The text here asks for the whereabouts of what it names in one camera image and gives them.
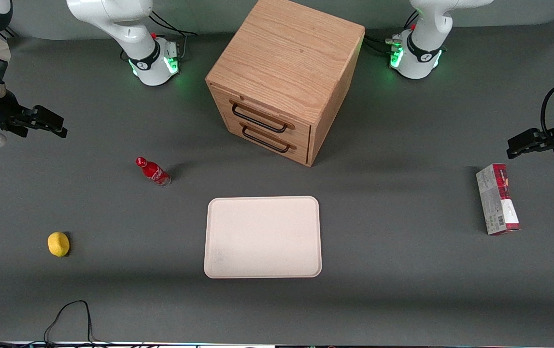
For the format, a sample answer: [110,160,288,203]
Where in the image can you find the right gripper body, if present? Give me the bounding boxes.
[0,89,33,137]

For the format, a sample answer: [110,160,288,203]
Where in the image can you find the red cola bottle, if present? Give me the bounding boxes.
[135,157,171,187]

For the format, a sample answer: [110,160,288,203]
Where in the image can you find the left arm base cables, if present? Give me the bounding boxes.
[363,10,420,56]

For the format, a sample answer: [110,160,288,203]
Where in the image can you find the yellow lemon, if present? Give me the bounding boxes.
[47,232,71,257]

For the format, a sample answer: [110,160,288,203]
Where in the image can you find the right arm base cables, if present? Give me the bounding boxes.
[149,11,199,61]

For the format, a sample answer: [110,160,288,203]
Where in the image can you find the wooden drawer with handle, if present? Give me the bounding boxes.
[219,112,311,166]
[209,83,313,146]

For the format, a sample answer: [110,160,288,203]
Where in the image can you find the beige plastic tray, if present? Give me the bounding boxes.
[203,196,322,279]

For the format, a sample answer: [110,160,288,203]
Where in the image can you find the black metal drawer handle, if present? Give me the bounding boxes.
[229,99,295,134]
[240,122,297,154]

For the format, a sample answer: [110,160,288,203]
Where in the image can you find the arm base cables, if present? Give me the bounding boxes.
[363,10,420,56]
[149,11,199,61]

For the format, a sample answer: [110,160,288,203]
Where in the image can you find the grey and red carton box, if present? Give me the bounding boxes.
[476,163,521,236]

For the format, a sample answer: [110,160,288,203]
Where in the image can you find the oak wooden drawer cabinet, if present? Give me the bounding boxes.
[205,0,366,167]

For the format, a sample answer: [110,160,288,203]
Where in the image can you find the thin black floor cable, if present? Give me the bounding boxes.
[40,300,113,348]

